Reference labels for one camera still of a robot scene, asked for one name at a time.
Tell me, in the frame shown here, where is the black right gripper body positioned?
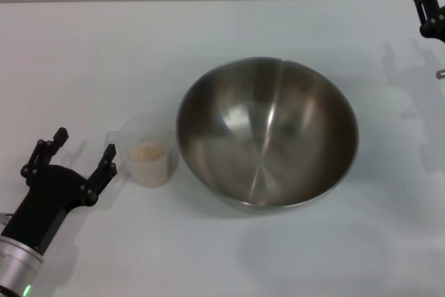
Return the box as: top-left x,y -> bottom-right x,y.
430,6 -> 445,42

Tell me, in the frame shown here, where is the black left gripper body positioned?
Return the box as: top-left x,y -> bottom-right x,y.
0,163 -> 97,252

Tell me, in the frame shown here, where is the stainless steel mixing bowl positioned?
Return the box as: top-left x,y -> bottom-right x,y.
175,56 -> 359,216

